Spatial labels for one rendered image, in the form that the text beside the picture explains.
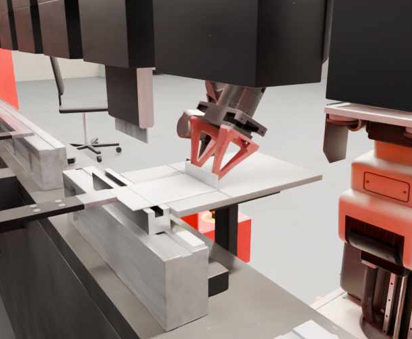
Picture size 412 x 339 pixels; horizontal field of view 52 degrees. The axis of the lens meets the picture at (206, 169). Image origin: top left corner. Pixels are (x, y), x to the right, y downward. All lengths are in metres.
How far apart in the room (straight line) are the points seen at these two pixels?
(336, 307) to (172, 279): 1.21
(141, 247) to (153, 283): 0.04
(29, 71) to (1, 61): 10.07
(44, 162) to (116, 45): 0.55
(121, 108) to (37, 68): 12.27
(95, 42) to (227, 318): 0.37
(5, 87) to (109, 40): 2.23
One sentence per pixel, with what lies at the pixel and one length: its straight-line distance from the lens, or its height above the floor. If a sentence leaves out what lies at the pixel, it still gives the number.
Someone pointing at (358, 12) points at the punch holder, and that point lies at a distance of 0.23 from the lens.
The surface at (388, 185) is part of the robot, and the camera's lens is 1.16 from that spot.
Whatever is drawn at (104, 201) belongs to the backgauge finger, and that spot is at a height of 1.00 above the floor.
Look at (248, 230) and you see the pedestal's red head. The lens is 1.06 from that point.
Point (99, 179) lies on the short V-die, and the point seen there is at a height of 1.00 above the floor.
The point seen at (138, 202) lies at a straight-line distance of 0.55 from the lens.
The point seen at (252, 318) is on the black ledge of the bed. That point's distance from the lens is 0.56.
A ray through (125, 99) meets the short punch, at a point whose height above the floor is 1.13.
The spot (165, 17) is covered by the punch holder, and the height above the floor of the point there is 1.22.
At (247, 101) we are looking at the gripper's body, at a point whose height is 1.12.
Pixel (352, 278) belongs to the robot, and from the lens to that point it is 1.65.
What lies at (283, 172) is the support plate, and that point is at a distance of 0.68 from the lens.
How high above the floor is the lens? 1.21
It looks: 18 degrees down
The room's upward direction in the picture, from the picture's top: straight up
